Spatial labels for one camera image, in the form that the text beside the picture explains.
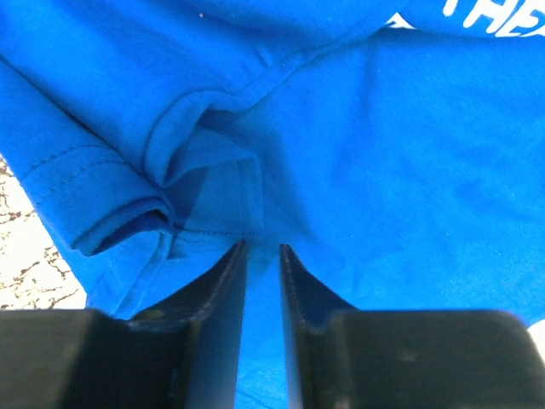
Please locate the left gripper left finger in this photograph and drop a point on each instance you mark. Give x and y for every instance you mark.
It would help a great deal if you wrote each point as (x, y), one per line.
(180, 353)

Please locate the blue printed t shirt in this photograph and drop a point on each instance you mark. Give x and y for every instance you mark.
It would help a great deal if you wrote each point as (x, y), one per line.
(397, 146)

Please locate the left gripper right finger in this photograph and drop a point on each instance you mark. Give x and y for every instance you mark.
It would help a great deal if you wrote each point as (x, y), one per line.
(339, 356)

